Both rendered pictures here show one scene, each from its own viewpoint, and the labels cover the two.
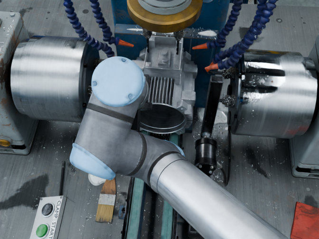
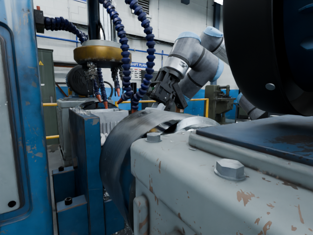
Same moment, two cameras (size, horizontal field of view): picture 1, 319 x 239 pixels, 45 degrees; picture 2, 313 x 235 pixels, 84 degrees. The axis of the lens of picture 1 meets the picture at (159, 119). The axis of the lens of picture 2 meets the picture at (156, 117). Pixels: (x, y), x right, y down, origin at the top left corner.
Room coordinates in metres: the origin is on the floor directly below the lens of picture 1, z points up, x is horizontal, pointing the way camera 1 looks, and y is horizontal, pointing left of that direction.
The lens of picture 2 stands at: (0.96, 0.56, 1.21)
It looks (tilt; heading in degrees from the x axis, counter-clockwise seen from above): 8 degrees down; 232
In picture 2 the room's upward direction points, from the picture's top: straight up
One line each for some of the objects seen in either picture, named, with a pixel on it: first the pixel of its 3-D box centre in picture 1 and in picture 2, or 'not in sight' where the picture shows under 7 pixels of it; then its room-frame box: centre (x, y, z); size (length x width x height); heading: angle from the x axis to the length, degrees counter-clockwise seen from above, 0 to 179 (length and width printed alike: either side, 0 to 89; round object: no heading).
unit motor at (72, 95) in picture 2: not in sight; (88, 100); (0.61, -0.64, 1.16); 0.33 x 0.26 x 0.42; 85
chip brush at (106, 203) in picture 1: (108, 190); not in sight; (0.47, 0.16, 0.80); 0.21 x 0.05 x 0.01; 175
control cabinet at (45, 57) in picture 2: not in sight; (34, 104); (0.77, -3.39, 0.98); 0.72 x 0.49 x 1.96; 176
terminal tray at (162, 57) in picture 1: (164, 60); (106, 120); (0.73, -0.01, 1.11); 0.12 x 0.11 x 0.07; 174
